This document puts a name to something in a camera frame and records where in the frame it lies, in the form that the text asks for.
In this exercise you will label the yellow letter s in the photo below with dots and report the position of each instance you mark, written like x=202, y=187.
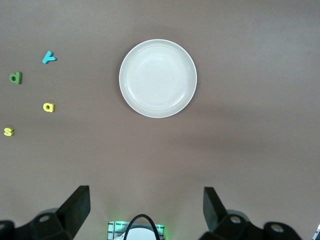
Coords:
x=8, y=131

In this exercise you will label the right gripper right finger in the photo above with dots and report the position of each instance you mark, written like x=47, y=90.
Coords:
x=217, y=217

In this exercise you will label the teal letter y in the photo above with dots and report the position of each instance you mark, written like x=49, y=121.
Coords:
x=48, y=57

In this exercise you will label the beige round plate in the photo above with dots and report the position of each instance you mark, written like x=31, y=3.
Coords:
x=157, y=78

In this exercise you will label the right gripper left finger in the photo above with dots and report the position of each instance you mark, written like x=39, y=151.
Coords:
x=72, y=215

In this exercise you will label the green letter d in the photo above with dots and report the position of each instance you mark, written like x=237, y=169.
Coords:
x=19, y=78

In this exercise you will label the yellow letter a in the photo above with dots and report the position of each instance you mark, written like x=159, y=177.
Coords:
x=52, y=108

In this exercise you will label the brown table cover sheet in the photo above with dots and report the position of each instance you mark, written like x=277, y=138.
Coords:
x=250, y=75

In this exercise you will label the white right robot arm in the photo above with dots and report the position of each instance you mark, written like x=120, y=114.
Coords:
x=137, y=233

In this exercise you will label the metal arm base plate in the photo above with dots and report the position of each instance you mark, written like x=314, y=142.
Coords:
x=112, y=227

